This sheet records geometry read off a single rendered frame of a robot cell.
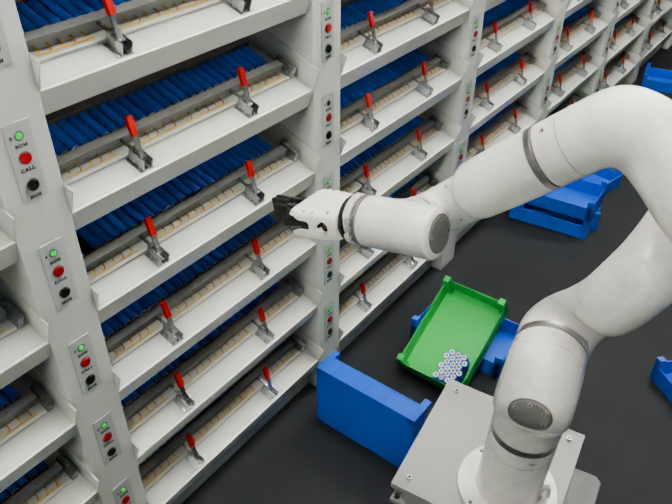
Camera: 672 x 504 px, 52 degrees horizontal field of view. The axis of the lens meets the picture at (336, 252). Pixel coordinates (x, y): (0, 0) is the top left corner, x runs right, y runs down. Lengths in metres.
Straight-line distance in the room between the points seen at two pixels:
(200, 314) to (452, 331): 0.89
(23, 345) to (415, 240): 0.64
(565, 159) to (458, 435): 0.76
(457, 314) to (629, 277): 1.20
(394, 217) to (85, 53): 0.52
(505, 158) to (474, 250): 1.68
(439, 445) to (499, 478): 0.19
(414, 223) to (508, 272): 1.51
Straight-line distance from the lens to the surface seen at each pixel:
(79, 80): 1.09
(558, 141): 0.90
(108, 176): 1.21
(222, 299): 1.53
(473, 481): 1.43
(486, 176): 0.95
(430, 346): 2.11
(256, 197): 1.46
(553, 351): 1.10
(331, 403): 1.87
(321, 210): 1.13
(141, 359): 1.43
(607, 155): 0.89
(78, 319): 1.24
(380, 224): 1.06
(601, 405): 2.13
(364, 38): 1.73
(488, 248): 2.62
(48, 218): 1.12
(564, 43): 3.02
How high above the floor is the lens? 1.49
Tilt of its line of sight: 36 degrees down
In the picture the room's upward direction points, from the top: straight up
